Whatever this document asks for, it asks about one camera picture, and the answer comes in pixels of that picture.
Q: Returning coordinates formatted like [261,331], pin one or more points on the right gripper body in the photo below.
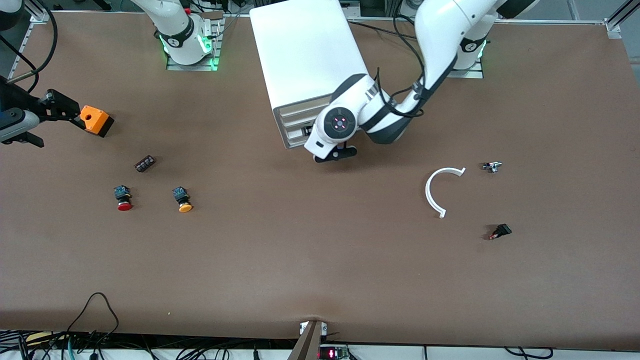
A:
[22,102]

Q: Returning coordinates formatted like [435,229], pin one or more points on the white plastic drawer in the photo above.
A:
[292,112]
[294,133]
[295,143]
[292,123]

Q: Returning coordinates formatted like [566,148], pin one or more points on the red push button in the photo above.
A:
[125,206]

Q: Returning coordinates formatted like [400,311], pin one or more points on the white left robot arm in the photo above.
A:
[440,35]

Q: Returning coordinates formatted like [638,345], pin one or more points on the white drawer cabinet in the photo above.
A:
[305,50]

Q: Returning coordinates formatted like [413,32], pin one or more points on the orange push button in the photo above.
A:
[185,206]

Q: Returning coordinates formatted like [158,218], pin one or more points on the orange box with hole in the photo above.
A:
[100,122]

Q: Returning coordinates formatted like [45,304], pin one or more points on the small black terminal block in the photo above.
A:
[145,163]

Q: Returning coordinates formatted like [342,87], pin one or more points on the white curved plastic piece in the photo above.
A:
[427,192]

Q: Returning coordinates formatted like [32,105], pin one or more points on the device with red display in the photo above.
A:
[332,354]

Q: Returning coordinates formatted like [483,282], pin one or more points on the aluminium frame rail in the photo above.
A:
[612,25]
[40,12]

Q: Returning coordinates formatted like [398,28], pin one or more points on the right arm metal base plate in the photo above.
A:
[190,67]

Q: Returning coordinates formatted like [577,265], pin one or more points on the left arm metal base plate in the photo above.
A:
[470,74]

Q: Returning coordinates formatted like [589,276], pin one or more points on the small silver toggle switch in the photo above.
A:
[492,166]

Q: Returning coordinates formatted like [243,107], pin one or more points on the small black rocker switch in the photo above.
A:
[502,230]

